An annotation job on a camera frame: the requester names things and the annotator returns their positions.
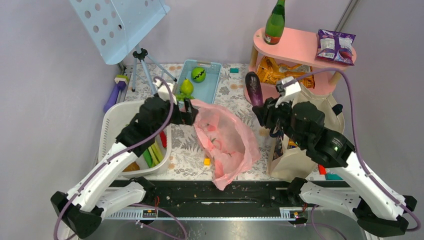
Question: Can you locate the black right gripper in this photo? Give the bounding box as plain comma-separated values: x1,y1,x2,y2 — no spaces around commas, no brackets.
251,93,305,147

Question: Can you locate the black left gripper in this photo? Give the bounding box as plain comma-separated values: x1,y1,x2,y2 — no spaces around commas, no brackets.
153,96,198,136

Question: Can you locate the green pear toy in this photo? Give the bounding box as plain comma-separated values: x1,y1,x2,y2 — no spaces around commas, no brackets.
180,78,194,96

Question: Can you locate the purple eggplant toy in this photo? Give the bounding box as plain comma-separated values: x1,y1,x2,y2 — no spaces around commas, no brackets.
245,71,264,107

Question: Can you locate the pink plastic grocery bag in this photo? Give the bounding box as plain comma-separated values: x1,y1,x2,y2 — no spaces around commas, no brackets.
191,99,261,191

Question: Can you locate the green leek toy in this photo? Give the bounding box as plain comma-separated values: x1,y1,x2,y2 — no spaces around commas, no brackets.
147,142,164,167

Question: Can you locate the beige floral canvas tote bag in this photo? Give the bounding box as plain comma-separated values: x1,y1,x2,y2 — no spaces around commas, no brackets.
266,85,353,183

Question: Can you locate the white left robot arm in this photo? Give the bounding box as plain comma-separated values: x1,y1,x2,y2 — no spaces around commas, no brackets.
50,96,199,239

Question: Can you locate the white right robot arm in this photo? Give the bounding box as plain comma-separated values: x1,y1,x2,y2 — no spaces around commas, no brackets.
252,98,417,238

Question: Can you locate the orange toy food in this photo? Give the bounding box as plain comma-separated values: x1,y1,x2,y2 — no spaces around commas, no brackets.
123,161,140,172

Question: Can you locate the green grapes bunch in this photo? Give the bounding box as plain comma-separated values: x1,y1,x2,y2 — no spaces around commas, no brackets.
175,93,194,102

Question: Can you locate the light blue perforated basket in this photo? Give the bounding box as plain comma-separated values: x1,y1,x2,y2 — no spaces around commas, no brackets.
175,59,222,104

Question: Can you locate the red chili pepper toy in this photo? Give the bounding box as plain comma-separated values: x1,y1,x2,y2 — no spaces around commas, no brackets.
159,131,168,149

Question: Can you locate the green toy watermelon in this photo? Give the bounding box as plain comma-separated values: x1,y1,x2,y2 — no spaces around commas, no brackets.
191,66,206,83

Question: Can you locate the orange printed snack bag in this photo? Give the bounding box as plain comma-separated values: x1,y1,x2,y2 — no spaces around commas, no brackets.
256,56,312,85

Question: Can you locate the floral patterned table mat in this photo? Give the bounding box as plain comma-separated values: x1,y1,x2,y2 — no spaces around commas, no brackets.
122,62,347,182

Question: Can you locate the yellow small block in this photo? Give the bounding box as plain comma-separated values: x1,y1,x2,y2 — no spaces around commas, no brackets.
203,158,211,166

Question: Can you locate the green cucumber toy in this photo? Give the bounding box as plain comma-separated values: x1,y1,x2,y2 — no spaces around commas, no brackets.
142,150,153,168

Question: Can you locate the white plastic tub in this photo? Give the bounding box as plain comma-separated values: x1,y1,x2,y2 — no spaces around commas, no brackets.
97,100,172,180

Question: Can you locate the purple dumbbell toy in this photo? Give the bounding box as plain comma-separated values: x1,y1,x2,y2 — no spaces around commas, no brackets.
103,74,129,113

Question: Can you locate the red orange small block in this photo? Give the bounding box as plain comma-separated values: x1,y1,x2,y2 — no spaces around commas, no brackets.
317,164,327,175

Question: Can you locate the green glass bottle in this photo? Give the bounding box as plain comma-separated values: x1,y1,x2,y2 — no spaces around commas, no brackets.
264,0,286,45

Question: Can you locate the teal flat block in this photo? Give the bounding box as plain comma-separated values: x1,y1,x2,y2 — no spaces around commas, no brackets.
325,173,343,181

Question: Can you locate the purple snack packet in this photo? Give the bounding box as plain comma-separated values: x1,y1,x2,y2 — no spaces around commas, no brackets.
316,29,356,66

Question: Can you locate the light blue music stand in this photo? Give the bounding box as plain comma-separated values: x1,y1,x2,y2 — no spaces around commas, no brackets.
68,0,178,97

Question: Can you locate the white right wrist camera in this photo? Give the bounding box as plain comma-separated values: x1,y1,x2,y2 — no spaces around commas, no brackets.
275,76,302,108

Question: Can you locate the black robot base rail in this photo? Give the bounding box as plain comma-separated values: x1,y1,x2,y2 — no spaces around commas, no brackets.
111,177,312,219

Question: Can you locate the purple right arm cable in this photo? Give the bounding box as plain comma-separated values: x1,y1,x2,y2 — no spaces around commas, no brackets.
281,67,422,232

